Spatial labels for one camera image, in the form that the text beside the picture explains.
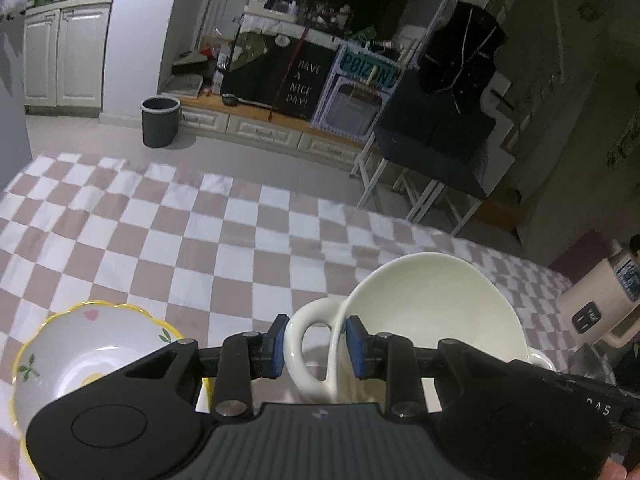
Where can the black have a nice day sign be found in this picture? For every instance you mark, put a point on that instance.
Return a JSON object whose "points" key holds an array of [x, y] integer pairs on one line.
{"points": [[280, 72]]}

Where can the person's right hand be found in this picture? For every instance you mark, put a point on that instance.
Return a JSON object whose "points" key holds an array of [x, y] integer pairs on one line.
{"points": [[612, 471]]}

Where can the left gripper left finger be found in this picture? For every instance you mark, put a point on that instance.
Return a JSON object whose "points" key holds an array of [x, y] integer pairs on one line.
{"points": [[240, 360]]}

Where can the poizon printed box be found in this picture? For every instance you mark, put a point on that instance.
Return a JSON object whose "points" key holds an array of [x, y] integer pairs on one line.
{"points": [[359, 85]]}

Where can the dark grey waste bin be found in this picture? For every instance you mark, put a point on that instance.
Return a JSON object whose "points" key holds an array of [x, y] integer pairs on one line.
{"points": [[160, 120]]}

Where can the white kitchen cabinet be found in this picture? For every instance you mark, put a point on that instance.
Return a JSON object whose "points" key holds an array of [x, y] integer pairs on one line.
{"points": [[63, 60]]}

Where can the white drawer cabinet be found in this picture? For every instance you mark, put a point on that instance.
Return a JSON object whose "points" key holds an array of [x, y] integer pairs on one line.
{"points": [[245, 124]]}

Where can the beige electric kettle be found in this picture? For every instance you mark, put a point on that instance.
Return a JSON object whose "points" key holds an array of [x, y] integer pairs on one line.
{"points": [[604, 304]]}

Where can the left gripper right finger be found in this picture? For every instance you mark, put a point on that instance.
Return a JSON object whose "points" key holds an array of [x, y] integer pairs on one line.
{"points": [[392, 360]]}

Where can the checkered table cloth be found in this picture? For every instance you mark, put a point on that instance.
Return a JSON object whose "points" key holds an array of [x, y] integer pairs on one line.
{"points": [[212, 255]]}

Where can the yellow rimmed flower bowl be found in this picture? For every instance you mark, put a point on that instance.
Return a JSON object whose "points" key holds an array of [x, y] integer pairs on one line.
{"points": [[78, 346]]}

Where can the dark folding table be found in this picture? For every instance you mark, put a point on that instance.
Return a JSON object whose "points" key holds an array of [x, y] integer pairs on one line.
{"points": [[434, 126]]}

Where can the white handled ceramic bowl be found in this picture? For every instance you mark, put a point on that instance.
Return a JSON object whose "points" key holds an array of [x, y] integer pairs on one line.
{"points": [[424, 297]]}

